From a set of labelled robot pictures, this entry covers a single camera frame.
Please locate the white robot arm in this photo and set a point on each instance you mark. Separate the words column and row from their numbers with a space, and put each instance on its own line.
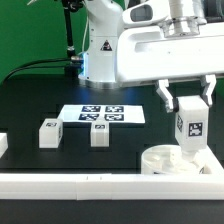
column 105, row 27

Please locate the white marker sheet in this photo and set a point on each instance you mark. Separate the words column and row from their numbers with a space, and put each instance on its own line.
column 111, row 113

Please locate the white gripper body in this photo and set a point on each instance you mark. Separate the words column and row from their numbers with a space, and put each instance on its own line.
column 144, row 55

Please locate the white block at left edge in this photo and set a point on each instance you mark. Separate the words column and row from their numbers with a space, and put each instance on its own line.
column 3, row 143

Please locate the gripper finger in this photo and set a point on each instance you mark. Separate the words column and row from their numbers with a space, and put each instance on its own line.
column 163, row 92
column 208, row 82

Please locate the black camera stand pole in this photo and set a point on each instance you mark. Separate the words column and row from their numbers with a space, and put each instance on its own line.
column 69, row 6

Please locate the white U-shaped fence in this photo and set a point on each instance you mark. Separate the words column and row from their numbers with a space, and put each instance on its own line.
column 207, row 186

